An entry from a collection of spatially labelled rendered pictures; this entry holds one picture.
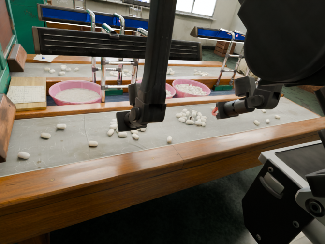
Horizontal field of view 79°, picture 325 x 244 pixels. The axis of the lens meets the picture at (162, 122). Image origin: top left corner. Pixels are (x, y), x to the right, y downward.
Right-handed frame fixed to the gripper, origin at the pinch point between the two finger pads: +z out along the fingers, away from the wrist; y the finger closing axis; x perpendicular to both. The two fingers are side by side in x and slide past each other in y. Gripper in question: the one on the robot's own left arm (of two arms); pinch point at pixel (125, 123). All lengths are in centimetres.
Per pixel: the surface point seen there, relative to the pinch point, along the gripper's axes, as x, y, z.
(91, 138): 3.8, 11.8, 7.6
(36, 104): -13.7, 30.0, 22.6
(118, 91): -24, -12, 46
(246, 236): 82, -82, 28
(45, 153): 7.1, 27.4, 4.0
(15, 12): -177, 60, 219
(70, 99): -17.9, 16.2, 33.9
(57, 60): -54, 20, 72
